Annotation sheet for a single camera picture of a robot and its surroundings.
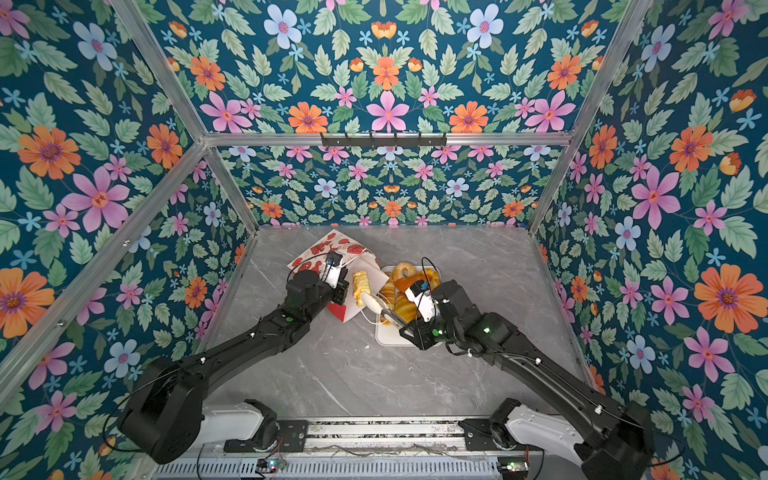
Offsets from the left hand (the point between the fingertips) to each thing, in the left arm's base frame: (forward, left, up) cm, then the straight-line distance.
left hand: (348, 262), depth 82 cm
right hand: (-20, -14, -2) cm, 24 cm away
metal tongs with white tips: (-13, -9, -2) cm, 16 cm away
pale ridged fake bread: (-6, -3, -3) cm, 7 cm away
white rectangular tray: (-13, -9, -22) cm, 27 cm away
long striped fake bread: (0, -10, -17) cm, 20 cm away
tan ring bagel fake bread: (+9, -16, -18) cm, 26 cm away
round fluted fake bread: (+5, -26, -17) cm, 31 cm away
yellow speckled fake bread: (-7, -16, -17) cm, 24 cm away
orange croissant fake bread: (+2, -15, -16) cm, 22 cm away
